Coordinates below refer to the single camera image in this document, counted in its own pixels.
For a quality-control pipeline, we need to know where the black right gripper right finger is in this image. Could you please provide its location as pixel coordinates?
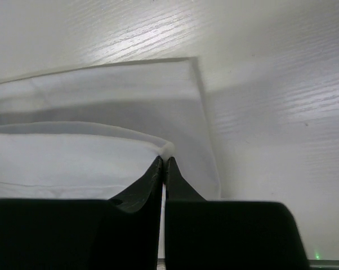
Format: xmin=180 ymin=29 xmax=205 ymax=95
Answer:
xmin=164 ymin=158 xmax=309 ymax=269

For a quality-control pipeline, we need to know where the white skirt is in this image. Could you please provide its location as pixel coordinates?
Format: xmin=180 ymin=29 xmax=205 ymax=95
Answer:
xmin=0 ymin=60 xmax=221 ymax=200

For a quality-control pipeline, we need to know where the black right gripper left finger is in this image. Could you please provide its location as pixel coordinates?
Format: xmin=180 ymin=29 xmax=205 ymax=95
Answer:
xmin=0 ymin=157 xmax=163 ymax=269

